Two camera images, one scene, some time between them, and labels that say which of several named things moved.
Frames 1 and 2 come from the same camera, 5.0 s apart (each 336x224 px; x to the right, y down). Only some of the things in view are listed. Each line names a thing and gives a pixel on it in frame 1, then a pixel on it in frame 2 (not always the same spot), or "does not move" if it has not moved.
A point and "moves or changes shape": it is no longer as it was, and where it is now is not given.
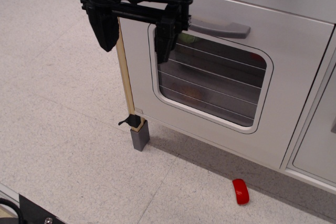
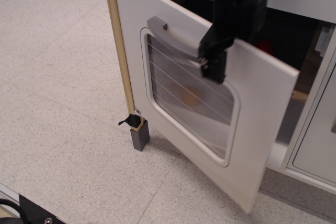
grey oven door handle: [233, 30] moves or changes shape
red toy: [252, 58] -> [267, 45]
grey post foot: [140, 139] does not move
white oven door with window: [243, 95] moves or changes shape
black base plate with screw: [32, 213] does not move
